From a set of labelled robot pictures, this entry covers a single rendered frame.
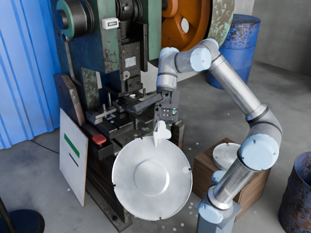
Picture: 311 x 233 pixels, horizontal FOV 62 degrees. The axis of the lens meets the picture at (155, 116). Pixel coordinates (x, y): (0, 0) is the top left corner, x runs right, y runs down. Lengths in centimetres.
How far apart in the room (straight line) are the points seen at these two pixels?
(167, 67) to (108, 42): 51
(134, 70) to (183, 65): 70
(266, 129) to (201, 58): 35
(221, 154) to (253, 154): 98
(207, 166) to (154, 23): 100
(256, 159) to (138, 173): 41
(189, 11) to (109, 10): 51
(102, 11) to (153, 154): 74
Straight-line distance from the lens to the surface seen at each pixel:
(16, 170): 259
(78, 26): 133
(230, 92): 104
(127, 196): 97
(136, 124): 162
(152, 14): 151
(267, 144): 94
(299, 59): 459
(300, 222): 196
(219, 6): 146
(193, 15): 161
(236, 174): 107
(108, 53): 139
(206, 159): 191
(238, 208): 153
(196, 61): 89
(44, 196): 227
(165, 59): 95
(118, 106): 166
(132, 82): 155
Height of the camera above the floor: 161
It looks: 33 degrees down
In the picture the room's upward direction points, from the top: straight up
